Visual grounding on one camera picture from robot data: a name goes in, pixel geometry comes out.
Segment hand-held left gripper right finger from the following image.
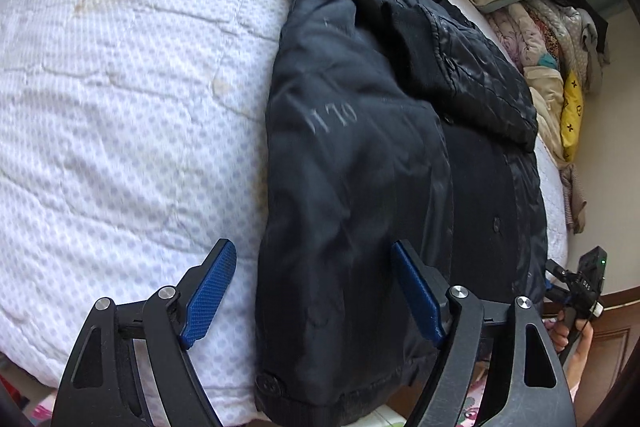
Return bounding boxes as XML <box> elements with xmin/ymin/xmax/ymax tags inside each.
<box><xmin>391</xmin><ymin>239</ymin><xmax>578</xmax><ymax>427</ymax></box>

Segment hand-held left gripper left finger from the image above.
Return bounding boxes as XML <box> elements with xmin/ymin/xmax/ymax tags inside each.
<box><xmin>56</xmin><ymin>238</ymin><xmax>237</xmax><ymax>427</ymax></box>

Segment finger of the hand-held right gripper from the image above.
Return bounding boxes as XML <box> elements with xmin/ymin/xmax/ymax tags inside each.
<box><xmin>544</xmin><ymin>258</ymin><xmax>571</xmax><ymax>305</ymax></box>

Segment dark navy printed jacket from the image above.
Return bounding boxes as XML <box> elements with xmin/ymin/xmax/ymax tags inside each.
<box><xmin>254</xmin><ymin>0</ymin><xmax>549</xmax><ymax>426</ymax></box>

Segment person's right forearm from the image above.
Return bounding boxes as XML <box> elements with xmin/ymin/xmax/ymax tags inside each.
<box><xmin>562</xmin><ymin>322</ymin><xmax>595</xmax><ymax>405</ymax></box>

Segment person's right hand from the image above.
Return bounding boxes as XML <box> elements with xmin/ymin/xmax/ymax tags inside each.
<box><xmin>547</xmin><ymin>307</ymin><xmax>595</xmax><ymax>358</ymax></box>

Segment wooden cabinet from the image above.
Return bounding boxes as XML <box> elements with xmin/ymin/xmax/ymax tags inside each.
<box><xmin>542</xmin><ymin>284</ymin><xmax>637</xmax><ymax>413</ymax></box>

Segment brown striped cloth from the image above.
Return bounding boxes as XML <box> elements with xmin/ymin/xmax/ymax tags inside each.
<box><xmin>557</xmin><ymin>161</ymin><xmax>590</xmax><ymax>234</ymax></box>

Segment yellow patterned pillow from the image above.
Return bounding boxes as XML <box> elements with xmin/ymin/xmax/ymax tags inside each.
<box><xmin>560</xmin><ymin>69</ymin><xmax>587</xmax><ymax>162</ymax></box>

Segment cream cloth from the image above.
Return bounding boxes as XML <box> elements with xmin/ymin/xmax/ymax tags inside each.
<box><xmin>522</xmin><ymin>64</ymin><xmax>570</xmax><ymax>165</ymax></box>

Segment white quilted bed cover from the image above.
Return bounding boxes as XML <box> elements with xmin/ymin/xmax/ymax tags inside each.
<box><xmin>0</xmin><ymin>0</ymin><xmax>572</xmax><ymax>427</ymax></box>

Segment pink floral quilt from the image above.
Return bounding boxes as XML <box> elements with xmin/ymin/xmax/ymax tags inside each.
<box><xmin>486</xmin><ymin>1</ymin><xmax>553</xmax><ymax>70</ymax></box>

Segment grey polka dot blanket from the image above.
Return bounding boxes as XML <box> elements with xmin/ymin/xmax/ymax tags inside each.
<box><xmin>537</xmin><ymin>0</ymin><xmax>610</xmax><ymax>94</ymax></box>

